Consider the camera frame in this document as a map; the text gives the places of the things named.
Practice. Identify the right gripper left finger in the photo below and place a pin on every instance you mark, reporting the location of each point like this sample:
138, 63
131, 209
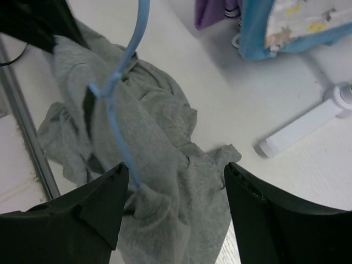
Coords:
81, 226

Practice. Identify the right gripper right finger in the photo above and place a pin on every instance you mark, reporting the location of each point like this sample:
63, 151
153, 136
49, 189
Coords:
274, 226

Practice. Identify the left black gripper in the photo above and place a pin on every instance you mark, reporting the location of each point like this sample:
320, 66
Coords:
39, 22

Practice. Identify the light blue wire hanger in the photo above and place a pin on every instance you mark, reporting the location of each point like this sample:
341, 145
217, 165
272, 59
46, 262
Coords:
115, 111

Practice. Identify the grey t shirt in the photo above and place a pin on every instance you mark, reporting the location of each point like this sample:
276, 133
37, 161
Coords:
180, 214

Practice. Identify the purple t shirt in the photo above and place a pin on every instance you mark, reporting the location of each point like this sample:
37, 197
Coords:
210, 12

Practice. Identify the white patterned t shirt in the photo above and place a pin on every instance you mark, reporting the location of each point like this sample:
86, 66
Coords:
305, 24

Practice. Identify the light blue t shirt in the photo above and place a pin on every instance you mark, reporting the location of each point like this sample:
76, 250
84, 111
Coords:
252, 34

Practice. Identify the white garment rack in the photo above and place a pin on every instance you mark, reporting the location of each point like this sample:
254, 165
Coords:
336, 104

